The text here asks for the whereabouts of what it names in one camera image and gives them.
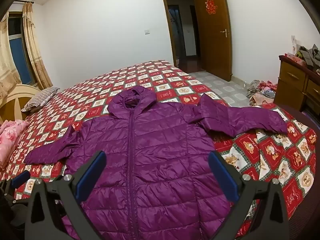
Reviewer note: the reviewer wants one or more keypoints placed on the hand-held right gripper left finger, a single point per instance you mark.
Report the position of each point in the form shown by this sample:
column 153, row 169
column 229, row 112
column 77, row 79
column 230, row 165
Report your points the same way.
column 91, row 175

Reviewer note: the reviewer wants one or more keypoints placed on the paper wall calendar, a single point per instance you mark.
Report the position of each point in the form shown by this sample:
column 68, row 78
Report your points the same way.
column 294, row 42

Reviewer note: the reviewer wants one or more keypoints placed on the brown wooden door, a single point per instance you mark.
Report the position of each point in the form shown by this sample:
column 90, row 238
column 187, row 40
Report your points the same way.
column 212, row 42

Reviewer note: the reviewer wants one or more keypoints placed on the pink floral quilt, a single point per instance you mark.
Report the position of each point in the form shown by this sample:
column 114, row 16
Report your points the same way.
column 11, row 140

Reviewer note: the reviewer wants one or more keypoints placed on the brown door frame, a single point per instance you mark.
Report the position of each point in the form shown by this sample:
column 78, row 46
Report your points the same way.
column 167, row 25

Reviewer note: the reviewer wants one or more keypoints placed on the window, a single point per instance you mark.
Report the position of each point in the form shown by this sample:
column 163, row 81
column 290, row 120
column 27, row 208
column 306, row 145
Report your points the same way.
column 21, row 55

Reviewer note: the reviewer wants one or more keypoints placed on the red checkered printed bed blanket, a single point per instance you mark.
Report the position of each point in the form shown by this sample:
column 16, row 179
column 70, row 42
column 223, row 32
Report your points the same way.
column 125, row 80

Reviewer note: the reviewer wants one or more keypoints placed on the wooden headboard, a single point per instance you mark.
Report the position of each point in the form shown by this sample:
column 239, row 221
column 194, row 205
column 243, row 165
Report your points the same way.
column 17, row 97

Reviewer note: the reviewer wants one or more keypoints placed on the wooden dresser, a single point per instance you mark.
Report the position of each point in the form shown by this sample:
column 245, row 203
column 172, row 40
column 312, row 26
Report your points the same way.
column 295, row 85

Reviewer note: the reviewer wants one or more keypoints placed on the pile of clothes on floor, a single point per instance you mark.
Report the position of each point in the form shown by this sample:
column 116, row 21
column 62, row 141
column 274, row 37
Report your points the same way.
column 261, row 91

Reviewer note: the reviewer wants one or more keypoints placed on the red patterned box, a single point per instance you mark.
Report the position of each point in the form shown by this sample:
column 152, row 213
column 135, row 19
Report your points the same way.
column 295, row 59

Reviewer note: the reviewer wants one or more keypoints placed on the purple puffer jacket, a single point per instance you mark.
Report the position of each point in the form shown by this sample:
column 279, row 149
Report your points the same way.
column 155, row 135

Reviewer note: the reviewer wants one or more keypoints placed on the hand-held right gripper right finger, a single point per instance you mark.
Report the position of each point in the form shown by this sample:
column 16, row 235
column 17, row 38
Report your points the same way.
column 222, row 177

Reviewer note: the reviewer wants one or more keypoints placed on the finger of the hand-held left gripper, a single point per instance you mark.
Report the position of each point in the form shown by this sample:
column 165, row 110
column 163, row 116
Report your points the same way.
column 21, row 176

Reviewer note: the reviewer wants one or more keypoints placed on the red paper door decoration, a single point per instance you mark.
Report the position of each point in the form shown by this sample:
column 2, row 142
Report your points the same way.
column 210, row 5

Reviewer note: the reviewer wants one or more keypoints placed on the pile of clothes on dresser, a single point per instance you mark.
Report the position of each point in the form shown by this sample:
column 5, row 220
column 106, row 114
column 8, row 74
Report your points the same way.
column 310, row 55

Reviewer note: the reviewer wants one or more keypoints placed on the white wall switch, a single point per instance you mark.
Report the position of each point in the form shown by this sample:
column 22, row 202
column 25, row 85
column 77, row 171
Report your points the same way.
column 147, row 31

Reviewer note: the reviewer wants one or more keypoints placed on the striped pillow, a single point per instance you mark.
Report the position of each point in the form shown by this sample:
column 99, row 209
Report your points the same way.
column 41, row 98

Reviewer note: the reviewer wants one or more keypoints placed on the beige patterned curtain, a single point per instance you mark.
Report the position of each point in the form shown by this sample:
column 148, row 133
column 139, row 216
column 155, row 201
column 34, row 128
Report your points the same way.
column 35, row 47
column 7, row 65

